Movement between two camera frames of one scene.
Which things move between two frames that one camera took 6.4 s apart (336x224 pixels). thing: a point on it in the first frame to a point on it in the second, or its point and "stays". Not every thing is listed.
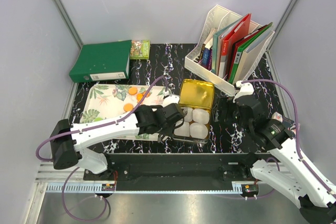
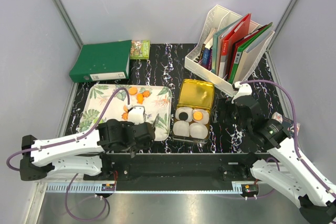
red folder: (242, 28) stays
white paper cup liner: (198, 130) stays
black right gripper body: (232, 115) stays
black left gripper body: (166, 129) to (137, 147)
